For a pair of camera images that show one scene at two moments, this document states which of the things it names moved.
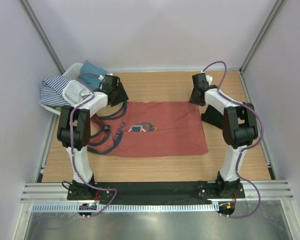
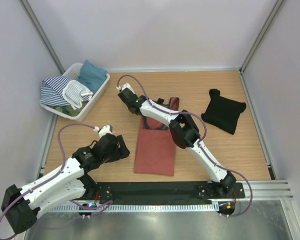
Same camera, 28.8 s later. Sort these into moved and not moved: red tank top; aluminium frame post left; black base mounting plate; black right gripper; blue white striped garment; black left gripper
Moved: black right gripper; black left gripper; red tank top
Not moved: blue white striped garment; black base mounting plate; aluminium frame post left
